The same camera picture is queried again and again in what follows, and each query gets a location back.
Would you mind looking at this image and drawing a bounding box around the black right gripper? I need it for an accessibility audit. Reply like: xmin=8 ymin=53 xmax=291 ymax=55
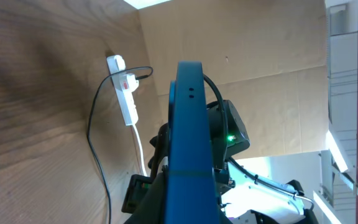
xmin=121 ymin=123 xmax=169 ymax=214

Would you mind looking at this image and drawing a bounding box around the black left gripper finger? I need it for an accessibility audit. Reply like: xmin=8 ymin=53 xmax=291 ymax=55
xmin=132 ymin=173 xmax=166 ymax=224

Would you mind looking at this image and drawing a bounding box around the blue Samsung Galaxy smartphone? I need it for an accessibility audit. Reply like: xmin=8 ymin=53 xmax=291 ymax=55
xmin=164 ymin=61 xmax=219 ymax=224

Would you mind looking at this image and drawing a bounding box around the black USB charging cable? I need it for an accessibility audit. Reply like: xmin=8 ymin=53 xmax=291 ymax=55
xmin=86 ymin=66 xmax=154 ymax=224

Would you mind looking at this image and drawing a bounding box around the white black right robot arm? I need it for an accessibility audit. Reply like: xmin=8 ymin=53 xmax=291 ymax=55
xmin=121 ymin=100 xmax=317 ymax=223

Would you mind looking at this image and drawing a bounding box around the white power strip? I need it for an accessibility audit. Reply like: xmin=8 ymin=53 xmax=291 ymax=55
xmin=106 ymin=55 xmax=139 ymax=126

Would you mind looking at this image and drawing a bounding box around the white USB wall charger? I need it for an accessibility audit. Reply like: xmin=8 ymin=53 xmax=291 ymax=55
xmin=119 ymin=73 xmax=139 ymax=93

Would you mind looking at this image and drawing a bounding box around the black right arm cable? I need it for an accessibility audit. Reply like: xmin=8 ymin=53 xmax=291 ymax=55
xmin=202 ymin=73 xmax=315 ymax=212

